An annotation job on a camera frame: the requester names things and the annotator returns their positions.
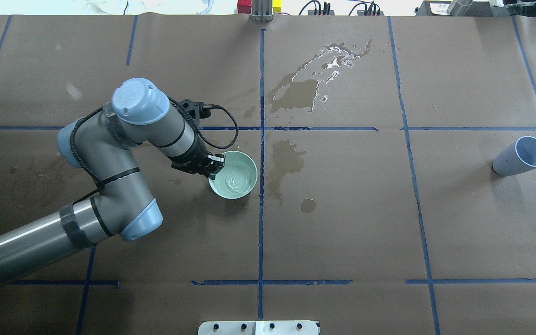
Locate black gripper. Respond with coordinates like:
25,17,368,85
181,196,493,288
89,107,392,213
171,140,226,180

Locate aluminium frame post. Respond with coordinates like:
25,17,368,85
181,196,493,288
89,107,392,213
249,0,274,22

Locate red blue yellow blocks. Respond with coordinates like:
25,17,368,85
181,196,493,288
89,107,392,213
236,0,282,15

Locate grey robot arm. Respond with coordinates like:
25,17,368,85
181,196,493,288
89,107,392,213
0,78,239,288

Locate steel tumbler cup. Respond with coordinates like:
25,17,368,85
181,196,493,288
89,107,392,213
446,0,473,17

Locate white mounting pillar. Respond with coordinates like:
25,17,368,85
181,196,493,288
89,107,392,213
197,320,321,335

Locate green ceramic bowl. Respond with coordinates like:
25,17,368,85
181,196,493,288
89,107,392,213
208,151,259,200

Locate blue plastic cup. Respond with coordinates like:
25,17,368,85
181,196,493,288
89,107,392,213
492,136,536,176

